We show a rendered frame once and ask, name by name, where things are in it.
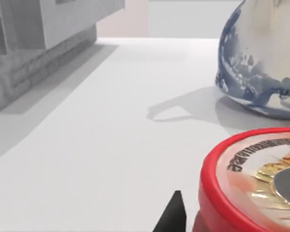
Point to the red lidded round can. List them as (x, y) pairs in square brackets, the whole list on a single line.
[(251, 183)]

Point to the grey cabinet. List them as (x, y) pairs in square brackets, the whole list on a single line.
[(31, 46)]

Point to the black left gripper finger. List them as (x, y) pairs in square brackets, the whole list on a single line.
[(174, 215)]

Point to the blue and white teapot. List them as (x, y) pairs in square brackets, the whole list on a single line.
[(258, 60)]

